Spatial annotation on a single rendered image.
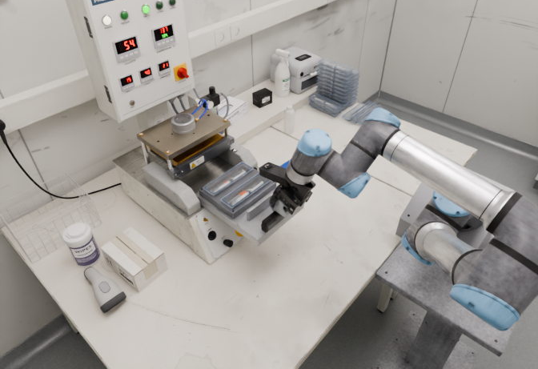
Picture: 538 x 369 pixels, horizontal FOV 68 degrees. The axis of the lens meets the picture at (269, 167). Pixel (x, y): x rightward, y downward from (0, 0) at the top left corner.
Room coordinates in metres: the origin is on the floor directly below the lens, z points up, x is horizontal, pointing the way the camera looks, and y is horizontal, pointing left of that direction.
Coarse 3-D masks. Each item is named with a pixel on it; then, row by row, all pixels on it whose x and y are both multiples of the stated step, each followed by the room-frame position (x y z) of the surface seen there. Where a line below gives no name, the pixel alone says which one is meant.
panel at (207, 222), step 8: (200, 216) 0.93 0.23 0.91; (208, 216) 0.95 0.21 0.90; (200, 224) 0.92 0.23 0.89; (208, 224) 0.93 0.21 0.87; (216, 224) 0.94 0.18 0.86; (224, 224) 0.96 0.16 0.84; (208, 232) 0.91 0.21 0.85; (216, 232) 0.93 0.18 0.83; (224, 232) 0.94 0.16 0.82; (232, 232) 0.96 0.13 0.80; (208, 240) 0.90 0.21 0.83; (216, 240) 0.91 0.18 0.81; (232, 240) 0.94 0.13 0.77; (208, 248) 0.88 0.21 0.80; (216, 248) 0.90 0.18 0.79; (224, 248) 0.91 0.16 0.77; (216, 256) 0.88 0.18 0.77
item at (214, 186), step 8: (232, 168) 1.07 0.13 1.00; (240, 168) 1.07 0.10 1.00; (248, 168) 1.07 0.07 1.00; (224, 176) 1.03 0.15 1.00; (232, 176) 1.03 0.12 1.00; (240, 176) 1.02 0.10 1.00; (208, 184) 0.99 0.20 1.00; (216, 184) 0.99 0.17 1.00; (224, 184) 0.99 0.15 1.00; (216, 192) 0.95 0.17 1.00
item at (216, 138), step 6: (210, 138) 1.17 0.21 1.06; (216, 138) 1.17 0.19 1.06; (222, 138) 1.18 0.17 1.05; (198, 144) 1.14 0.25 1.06; (204, 144) 1.13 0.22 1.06; (210, 144) 1.14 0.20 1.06; (150, 150) 1.15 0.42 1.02; (192, 150) 1.10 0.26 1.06; (198, 150) 1.10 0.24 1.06; (162, 156) 1.09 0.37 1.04; (180, 156) 1.07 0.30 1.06; (186, 156) 1.07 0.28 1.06; (174, 162) 1.05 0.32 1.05; (180, 162) 1.04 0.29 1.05
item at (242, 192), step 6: (258, 174) 1.03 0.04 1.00; (252, 180) 1.00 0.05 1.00; (258, 180) 1.00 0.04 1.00; (264, 180) 1.00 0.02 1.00; (240, 186) 0.98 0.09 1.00; (246, 186) 0.98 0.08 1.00; (252, 186) 0.98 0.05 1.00; (258, 186) 0.98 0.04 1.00; (234, 192) 0.95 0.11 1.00; (240, 192) 0.95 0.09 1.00; (246, 192) 0.95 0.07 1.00; (252, 192) 0.95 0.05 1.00; (228, 198) 0.92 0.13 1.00; (234, 198) 0.92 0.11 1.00; (240, 198) 0.92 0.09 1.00; (228, 204) 0.89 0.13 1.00; (234, 204) 0.89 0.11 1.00
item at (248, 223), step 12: (204, 204) 0.94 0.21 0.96; (264, 204) 0.90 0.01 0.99; (228, 216) 0.87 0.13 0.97; (240, 216) 0.87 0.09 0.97; (252, 216) 0.86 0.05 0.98; (264, 216) 0.87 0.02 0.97; (288, 216) 0.88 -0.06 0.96; (240, 228) 0.83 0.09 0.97; (252, 228) 0.82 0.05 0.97; (276, 228) 0.84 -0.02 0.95; (252, 240) 0.79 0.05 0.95; (264, 240) 0.80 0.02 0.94
